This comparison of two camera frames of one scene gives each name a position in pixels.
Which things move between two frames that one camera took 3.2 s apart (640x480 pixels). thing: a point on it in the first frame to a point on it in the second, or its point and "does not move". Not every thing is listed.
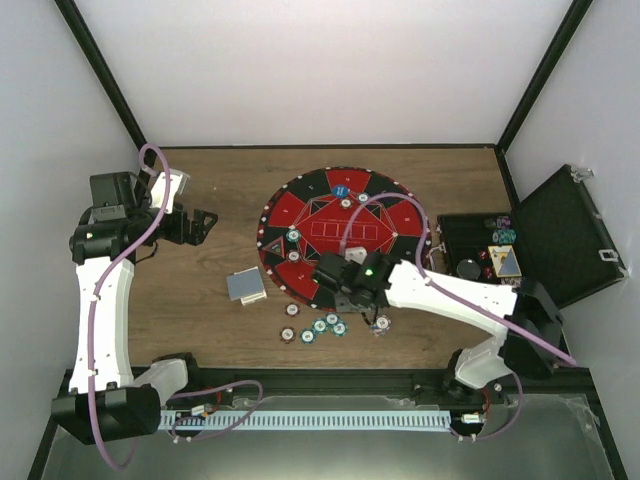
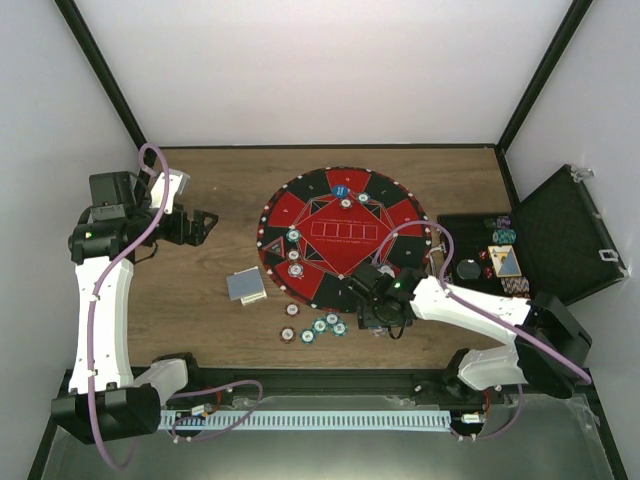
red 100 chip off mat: (292, 309) does not move
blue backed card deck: (245, 283) does not move
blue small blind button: (340, 191) does not move
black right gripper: (342, 304) to (367, 318)
